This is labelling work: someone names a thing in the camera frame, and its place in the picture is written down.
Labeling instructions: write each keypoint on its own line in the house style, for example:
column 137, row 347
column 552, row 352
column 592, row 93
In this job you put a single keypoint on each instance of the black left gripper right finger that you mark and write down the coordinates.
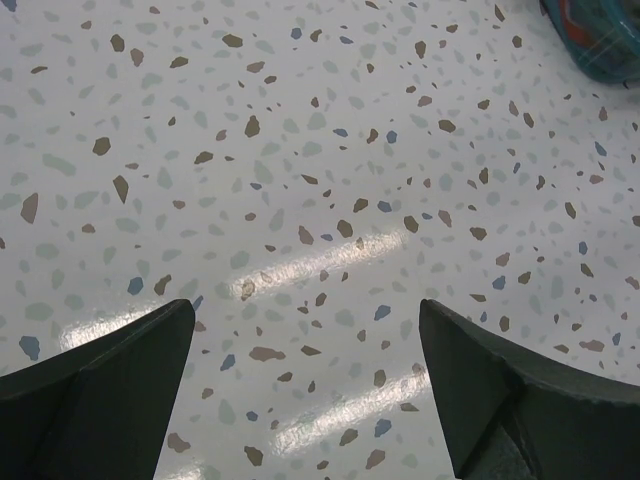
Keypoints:
column 507, row 412

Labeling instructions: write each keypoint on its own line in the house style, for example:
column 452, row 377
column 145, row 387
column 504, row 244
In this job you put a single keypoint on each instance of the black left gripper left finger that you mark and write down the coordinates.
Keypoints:
column 100, row 410

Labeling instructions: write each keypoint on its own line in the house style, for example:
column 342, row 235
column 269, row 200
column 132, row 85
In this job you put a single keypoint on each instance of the teal plastic laundry basket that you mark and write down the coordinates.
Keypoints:
column 601, row 36

